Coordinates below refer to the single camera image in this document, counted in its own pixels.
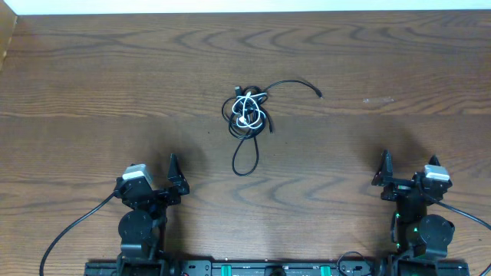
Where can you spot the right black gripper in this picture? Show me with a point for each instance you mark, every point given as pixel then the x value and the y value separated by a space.
pixel 405 188

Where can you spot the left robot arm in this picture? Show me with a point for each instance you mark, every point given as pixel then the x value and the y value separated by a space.
pixel 143 228

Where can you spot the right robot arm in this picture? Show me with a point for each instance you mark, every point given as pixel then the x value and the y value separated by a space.
pixel 421 238

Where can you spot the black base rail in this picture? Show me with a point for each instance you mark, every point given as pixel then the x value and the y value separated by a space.
pixel 210 268

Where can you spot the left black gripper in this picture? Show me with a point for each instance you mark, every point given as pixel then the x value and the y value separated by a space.
pixel 158 194

